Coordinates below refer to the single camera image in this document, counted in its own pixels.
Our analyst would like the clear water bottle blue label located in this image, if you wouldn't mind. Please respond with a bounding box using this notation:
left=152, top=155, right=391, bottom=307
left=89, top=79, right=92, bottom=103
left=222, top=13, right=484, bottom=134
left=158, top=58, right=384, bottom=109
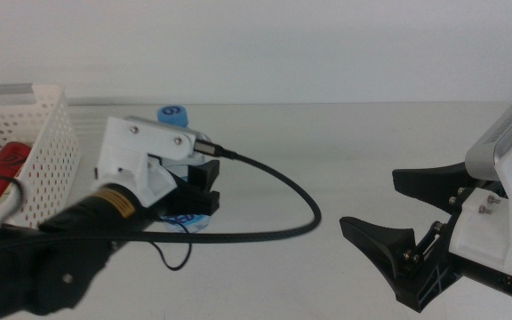
left=156, top=104, right=212, bottom=235

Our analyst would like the red soda can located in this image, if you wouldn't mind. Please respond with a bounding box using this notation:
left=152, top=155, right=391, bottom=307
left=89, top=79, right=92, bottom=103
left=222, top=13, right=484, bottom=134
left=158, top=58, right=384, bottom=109
left=0, top=140, right=34, bottom=210

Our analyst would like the white perforated plastic basket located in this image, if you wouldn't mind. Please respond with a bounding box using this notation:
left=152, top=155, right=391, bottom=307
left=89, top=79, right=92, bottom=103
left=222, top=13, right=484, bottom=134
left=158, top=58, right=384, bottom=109
left=0, top=83, right=83, bottom=236

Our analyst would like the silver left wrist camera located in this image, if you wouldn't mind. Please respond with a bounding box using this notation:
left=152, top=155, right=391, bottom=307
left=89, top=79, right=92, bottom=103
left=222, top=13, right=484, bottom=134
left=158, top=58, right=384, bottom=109
left=124, top=115, right=216, bottom=157

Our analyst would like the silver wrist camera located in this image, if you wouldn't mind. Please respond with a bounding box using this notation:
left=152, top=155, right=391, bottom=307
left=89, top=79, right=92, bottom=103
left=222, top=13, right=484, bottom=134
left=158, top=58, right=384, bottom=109
left=464, top=92, right=512, bottom=181
left=124, top=115, right=216, bottom=157

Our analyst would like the thin black wire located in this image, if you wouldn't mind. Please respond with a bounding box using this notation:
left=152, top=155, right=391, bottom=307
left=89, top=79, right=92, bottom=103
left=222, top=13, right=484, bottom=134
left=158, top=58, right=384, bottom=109
left=148, top=212, right=194, bottom=272

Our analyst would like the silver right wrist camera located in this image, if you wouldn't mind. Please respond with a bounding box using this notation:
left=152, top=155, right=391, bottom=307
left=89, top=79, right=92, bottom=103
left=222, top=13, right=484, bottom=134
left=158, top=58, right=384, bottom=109
left=464, top=92, right=512, bottom=181

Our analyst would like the black left camera cable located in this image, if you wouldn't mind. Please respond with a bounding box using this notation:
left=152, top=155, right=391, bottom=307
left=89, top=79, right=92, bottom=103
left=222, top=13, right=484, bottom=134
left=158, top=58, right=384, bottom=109
left=0, top=140, right=323, bottom=245

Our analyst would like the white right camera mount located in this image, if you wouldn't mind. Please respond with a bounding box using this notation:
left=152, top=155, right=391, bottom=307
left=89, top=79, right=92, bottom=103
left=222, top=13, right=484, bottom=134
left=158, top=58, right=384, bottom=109
left=449, top=132, right=512, bottom=283

